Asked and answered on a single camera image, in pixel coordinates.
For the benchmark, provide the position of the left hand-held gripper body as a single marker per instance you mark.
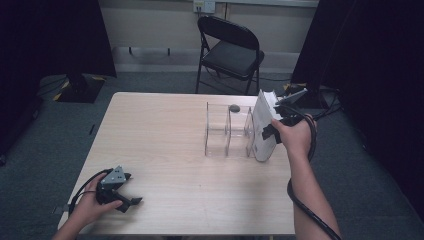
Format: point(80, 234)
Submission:
point(111, 181)

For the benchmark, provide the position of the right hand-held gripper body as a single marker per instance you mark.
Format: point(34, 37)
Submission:
point(290, 115)

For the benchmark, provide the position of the white box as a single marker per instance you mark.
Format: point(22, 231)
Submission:
point(261, 143)

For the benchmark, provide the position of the clear acrylic book rack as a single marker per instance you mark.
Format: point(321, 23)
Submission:
point(216, 133)

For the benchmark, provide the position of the person's right hand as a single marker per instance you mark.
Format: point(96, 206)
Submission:
point(296, 140)

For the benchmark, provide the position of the person's left hand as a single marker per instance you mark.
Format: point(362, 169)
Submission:
point(87, 210)

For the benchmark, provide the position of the black stand base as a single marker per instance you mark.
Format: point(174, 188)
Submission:
point(316, 98)
point(80, 88)

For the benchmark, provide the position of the small grey round object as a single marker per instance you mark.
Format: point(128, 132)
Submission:
point(234, 108)

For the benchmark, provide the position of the grey tape strip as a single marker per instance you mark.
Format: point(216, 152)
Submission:
point(60, 209)

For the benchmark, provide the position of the black folding chair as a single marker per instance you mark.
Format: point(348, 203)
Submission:
point(233, 58)

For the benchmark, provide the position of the black curtain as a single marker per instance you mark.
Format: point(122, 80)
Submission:
point(376, 66)
point(50, 36)

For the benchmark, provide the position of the white wall socket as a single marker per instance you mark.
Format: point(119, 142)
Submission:
point(204, 6)

